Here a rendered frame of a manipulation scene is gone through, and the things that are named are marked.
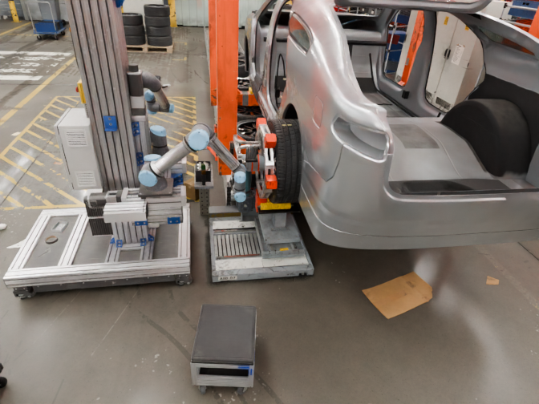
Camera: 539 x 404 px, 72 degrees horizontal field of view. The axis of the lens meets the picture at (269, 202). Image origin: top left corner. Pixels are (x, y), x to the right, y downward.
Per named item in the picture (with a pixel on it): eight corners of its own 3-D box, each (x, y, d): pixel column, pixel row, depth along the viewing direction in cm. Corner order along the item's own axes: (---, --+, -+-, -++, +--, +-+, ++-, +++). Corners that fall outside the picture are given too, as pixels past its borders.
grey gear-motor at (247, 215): (281, 224, 352) (283, 193, 333) (237, 227, 345) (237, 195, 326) (277, 214, 367) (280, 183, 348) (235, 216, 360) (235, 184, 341)
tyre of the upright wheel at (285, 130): (315, 183, 254) (303, 102, 276) (281, 183, 250) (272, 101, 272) (294, 213, 315) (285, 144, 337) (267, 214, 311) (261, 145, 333)
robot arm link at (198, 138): (151, 180, 247) (214, 134, 232) (147, 191, 235) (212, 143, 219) (138, 167, 242) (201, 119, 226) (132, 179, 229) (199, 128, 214)
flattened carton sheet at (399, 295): (438, 296, 297) (439, 293, 295) (387, 320, 273) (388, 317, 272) (410, 272, 319) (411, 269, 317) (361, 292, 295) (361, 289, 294)
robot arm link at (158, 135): (164, 147, 287) (163, 131, 279) (147, 145, 287) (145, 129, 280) (169, 141, 297) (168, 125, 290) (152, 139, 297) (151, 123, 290)
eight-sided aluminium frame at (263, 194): (271, 209, 284) (276, 144, 254) (262, 210, 283) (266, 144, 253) (260, 175, 328) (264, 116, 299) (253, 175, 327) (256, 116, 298)
